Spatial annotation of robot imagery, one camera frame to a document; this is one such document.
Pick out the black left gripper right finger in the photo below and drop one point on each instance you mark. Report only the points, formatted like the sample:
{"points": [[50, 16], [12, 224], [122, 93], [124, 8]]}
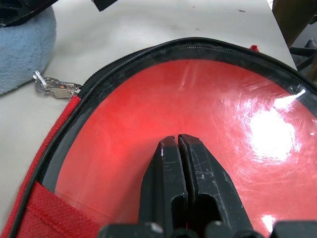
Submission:
{"points": [[210, 183]]}

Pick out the red table tennis paddle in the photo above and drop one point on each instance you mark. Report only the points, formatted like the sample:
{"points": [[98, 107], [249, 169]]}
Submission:
{"points": [[148, 104]]}

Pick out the blue white plush ball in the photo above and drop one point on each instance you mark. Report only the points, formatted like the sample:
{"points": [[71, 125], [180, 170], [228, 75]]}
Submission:
{"points": [[22, 54]]}

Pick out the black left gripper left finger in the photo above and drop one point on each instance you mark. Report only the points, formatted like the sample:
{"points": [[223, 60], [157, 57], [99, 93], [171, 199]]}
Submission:
{"points": [[163, 178]]}

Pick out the red clear-window zip pouch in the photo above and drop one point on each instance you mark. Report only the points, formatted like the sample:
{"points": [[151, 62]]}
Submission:
{"points": [[148, 53]]}

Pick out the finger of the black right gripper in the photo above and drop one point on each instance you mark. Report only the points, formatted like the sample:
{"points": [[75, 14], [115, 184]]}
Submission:
{"points": [[27, 11], [105, 4]]}

